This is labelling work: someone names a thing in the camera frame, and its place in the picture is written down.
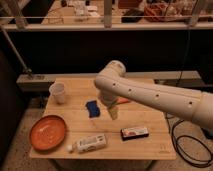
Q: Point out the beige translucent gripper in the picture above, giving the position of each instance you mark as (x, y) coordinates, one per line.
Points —
(113, 112)

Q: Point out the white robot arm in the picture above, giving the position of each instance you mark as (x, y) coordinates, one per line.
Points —
(191, 105)

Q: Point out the orange carrot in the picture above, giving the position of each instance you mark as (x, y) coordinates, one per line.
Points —
(123, 100)

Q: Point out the blue sponge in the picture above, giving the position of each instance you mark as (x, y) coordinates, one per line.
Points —
(93, 109)

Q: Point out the black and white eraser box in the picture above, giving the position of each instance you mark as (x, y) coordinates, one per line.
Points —
(134, 133)

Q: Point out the wooden folding table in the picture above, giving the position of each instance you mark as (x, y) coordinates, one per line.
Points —
(157, 146)

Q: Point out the white plastic bottle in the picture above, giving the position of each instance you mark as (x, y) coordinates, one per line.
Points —
(87, 144)

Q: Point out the white paper cup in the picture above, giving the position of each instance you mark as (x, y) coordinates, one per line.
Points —
(57, 90)

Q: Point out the orange plate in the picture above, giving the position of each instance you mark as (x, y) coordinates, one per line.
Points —
(47, 133)

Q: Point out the grey metal ledge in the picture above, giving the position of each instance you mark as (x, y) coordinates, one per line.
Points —
(41, 82)

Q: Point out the diagonal metal pole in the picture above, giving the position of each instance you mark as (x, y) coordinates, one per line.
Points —
(26, 69)

